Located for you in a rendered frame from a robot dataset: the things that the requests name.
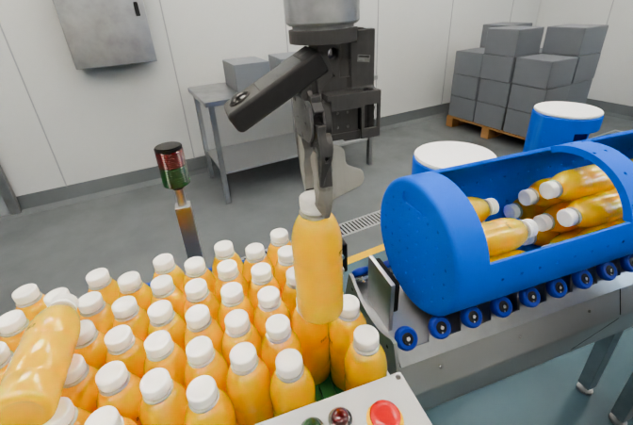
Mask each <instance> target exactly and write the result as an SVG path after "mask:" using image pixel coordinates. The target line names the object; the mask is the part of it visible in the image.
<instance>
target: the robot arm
mask: <svg viewBox="0 0 633 425"><path fill-rule="evenodd" d="M284 11H285V22H286V24H287V25H288V26H292V29H290V30H288V34H289V43H290V44H293V45H308V47H307V46H303V47H302V48H301V49H300V50H299V51H297V52H296V53H295V54H293V55H292V56H291V57H289V58H287V59H286V60H285V61H283V62H282V63H280V64H279V65H278V66H276V67H275V68H273V69H272V70H271V71H269V72H268V73H266V74H265V75H263V76H262V77H261V78H259V79H258V80H256V81H255V82H254V83H252V84H251V85H249V86H248V87H247V88H245V89H244V90H243V91H240V92H238V93H236V94H235V95H234V96H233V97H232V99H231V100H229V101H228V102H226V103H225V104H224V110H225V112H226V114H227V117H228V119H229V121H230V122H231V123H232V124H233V126H234V127H235V128H236V130H237V131H239V132H245V131H247V130H248V129H250V128H251V127H252V126H254V125H255V124H257V123H258V122H260V121H261V120H263V119H264V118H265V117H266V116H267V115H268V114H270V113H271V112H273V111H274V110H275V109H277V108H278V107H280V106H281V105H283V104H284V103H286V102H287V101H288V100H290V99H291V98H292V97H293V116H294V121H295V135H296V142H297V149H298V157H299V161H300V171H301V176H302V181H303V185H304V190H305V191H307V190H311V189H313V190H314V191H315V196H316V202H315V205H316V208H317V209H318V211H319V212H320V213H321V215H322V216H323V217H324V219H328V218H329V217H330V216H331V212H332V206H333V200H334V199H335V198H337V197H339V196H341V195H343V194H345V193H347V192H349V191H351V190H353V189H355V188H357V187H359V186H360V185H362V183H363V182H364V173H363V171H362V170H361V169H358V168H355V167H352V166H350V165H348V164H347V162H346V158H345V151H344V149H343V148H342V147H341V146H339V145H337V144H333V141H335V140H340V139H342V140H344V141H347V140H353V139H366V138H372V137H377V136H379V135H380V128H381V90H380V89H378V88H375V87H374V60H375V28H363V27H358V26H354V24H355V23H357V22H358V21H359V20H360V0H284ZM329 50H330V53H329V54H328V52H329ZM374 104H377V115H376V126H374V110H375V106H374Z"/></svg>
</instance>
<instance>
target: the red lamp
mask: <svg viewBox="0 0 633 425"><path fill-rule="evenodd" d="M331 421H332V424H333V425H348V424H349V413H348V411H347V410H346V409H345V408H343V407H337V408H335V409H334V410H333V412H332V414H331Z"/></svg>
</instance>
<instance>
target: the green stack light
mask: <svg viewBox="0 0 633 425"><path fill-rule="evenodd" d="M158 169H159V168H158ZM159 172H160V175H161V179H162V183H163V186H164V188H168V189H176V188H182V187H185V186H186V185H188V184H189V183H190V177H189V173H188V169H187V164H185V165H184V166H183V167H181V168H178V169H175V170H169V171H164V170H160V169H159Z"/></svg>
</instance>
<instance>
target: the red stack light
mask: <svg viewBox="0 0 633 425"><path fill-rule="evenodd" d="M154 154H155V158H156V162H157V165H158V168H159V169H160V170H164V171H169V170H175V169H178V168H181V167H183V166H184V165H185V164H186V163H187V162H186V158H185V154H184V149H183V147H182V148H181V149H180V150H179V151H177V152H175V153H171V154H165V155H161V154H157V153H154Z"/></svg>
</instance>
